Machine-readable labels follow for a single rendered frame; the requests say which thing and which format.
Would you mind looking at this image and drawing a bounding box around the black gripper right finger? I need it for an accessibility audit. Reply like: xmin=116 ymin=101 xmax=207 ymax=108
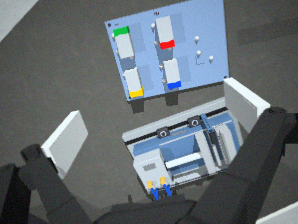
xmin=178 ymin=78 xmax=298 ymax=224

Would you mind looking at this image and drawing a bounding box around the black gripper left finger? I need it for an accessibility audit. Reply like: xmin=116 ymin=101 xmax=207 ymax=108
xmin=0 ymin=111 xmax=93 ymax=224

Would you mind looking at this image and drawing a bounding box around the white block with green end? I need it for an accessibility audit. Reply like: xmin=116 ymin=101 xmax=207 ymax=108
xmin=113 ymin=26 xmax=135 ymax=59

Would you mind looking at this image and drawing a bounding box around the white block with blue end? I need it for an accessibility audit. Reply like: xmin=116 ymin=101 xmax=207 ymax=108
xmin=163 ymin=58 xmax=181 ymax=89

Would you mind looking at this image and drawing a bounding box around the white block with red end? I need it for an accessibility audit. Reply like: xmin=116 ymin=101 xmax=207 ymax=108
xmin=155 ymin=16 xmax=175 ymax=50

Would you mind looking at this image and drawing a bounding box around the white block with yellow end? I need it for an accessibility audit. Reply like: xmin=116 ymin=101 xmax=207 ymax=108
xmin=124 ymin=67 xmax=144 ymax=98

